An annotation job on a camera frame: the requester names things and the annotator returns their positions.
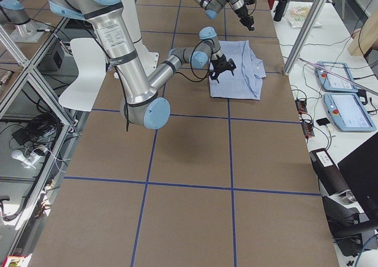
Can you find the long metal rod tool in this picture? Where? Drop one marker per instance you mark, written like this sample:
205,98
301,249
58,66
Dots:
330,70

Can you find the light blue striped shirt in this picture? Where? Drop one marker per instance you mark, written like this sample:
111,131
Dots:
246,81

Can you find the upper teach pendant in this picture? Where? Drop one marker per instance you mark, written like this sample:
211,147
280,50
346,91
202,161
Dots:
335,75

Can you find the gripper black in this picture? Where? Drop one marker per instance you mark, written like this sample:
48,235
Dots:
244,15
221,63

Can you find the black bottle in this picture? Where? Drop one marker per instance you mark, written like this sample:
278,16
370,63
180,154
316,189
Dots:
279,10

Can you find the aluminium frame post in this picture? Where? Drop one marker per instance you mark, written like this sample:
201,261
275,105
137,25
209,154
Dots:
314,12

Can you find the white plastic chair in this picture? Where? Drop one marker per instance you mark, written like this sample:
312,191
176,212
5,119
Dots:
91,63

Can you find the teach pendant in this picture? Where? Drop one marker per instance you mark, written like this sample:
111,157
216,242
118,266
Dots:
348,113
335,75

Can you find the lower teach pendant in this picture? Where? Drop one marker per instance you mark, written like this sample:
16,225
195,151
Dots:
348,113

